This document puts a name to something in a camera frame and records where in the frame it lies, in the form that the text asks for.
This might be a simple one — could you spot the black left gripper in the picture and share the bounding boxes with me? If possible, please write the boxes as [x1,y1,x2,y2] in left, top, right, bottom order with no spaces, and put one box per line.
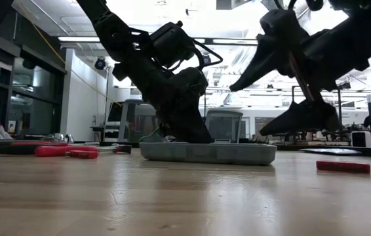
[132,58,214,144]

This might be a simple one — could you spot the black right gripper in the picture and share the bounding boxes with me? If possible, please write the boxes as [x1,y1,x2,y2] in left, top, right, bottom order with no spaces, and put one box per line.
[229,9,341,137]

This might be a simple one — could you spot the grey plastic tool case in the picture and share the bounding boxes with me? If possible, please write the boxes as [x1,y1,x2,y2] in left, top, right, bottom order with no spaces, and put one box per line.
[138,141,277,167]

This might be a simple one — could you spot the red bit holder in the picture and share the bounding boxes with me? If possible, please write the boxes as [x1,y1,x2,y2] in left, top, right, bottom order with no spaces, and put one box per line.
[315,160,371,175]

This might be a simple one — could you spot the small red utility knife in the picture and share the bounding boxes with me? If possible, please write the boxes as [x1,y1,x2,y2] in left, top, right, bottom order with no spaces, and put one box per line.
[68,149,100,160]

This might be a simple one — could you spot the red-handled claw hammer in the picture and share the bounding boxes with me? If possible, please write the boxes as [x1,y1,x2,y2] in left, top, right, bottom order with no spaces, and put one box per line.
[34,144,133,158]

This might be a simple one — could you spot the red-handled pliers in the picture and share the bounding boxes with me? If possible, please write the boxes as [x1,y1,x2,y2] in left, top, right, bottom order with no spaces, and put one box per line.
[0,140,71,155]

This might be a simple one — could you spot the black work glove green cuff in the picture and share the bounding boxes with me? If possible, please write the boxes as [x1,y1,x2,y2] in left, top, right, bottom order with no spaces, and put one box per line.
[138,127,166,143]

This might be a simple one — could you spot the grey office chair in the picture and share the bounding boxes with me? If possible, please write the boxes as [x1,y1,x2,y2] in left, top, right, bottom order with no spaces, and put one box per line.
[204,108,244,144]
[106,98,163,143]

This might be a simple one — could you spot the black rectangular bar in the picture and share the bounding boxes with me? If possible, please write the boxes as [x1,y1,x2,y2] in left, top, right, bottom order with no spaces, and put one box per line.
[299,147,363,156]

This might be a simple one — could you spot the white box device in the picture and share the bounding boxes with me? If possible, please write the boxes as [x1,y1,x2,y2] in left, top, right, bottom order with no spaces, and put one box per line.
[350,130,371,148]

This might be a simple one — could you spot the shiny metal object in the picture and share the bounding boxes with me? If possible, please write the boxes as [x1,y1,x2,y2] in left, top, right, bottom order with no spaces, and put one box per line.
[52,132,75,144]

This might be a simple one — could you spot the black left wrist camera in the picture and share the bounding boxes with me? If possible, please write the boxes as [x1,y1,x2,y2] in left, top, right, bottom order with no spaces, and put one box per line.
[177,67,210,98]

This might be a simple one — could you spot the black background frame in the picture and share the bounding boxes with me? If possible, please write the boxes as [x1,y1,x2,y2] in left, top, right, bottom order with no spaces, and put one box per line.
[291,84,344,132]

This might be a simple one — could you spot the black left wrist camera cable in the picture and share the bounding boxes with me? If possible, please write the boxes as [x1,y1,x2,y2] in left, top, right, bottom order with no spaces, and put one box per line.
[191,39,224,71]

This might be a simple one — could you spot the yellow hanging cord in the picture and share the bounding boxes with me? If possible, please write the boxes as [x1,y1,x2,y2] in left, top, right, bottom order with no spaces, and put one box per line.
[17,3,66,64]

